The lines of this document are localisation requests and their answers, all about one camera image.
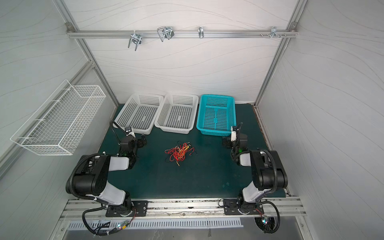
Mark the white slotted cable duct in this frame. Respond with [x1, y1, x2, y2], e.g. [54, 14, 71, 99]
[67, 218, 244, 232]

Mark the red cable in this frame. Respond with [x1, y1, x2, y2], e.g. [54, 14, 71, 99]
[164, 142, 196, 163]

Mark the white wire wall basket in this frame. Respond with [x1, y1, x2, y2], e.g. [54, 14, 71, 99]
[10, 80, 106, 156]

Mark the yellow cable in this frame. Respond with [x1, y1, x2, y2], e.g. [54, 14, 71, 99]
[172, 142, 191, 167]

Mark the teal plastic basket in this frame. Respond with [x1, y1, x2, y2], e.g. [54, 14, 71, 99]
[197, 95, 237, 137]

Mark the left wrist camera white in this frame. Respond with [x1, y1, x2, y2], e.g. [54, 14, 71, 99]
[125, 127, 134, 135]

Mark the metal hook clamp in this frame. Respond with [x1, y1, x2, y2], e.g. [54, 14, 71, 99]
[260, 27, 287, 39]
[157, 26, 175, 42]
[198, 26, 204, 39]
[128, 31, 142, 51]

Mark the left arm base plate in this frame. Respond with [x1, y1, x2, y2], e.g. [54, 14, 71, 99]
[106, 201, 149, 218]

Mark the middle white plastic basket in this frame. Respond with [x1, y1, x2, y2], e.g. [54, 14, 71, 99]
[154, 94, 199, 135]

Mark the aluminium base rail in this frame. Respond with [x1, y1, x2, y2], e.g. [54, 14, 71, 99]
[59, 197, 307, 220]

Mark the left white plastic basket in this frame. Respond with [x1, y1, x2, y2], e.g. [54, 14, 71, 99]
[114, 94, 164, 135]

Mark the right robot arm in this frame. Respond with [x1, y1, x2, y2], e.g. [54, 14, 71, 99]
[223, 123, 288, 215]

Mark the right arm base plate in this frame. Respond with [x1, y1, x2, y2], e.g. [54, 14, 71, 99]
[218, 199, 264, 216]

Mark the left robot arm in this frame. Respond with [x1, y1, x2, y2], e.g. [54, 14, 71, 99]
[66, 121, 147, 217]

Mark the white plastic basket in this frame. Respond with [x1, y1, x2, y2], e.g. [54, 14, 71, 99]
[154, 94, 199, 135]
[114, 94, 164, 135]

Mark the green table mat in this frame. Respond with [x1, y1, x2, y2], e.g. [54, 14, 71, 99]
[78, 103, 286, 199]

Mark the aluminium crossbar rail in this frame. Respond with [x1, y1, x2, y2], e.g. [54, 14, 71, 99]
[67, 29, 299, 39]

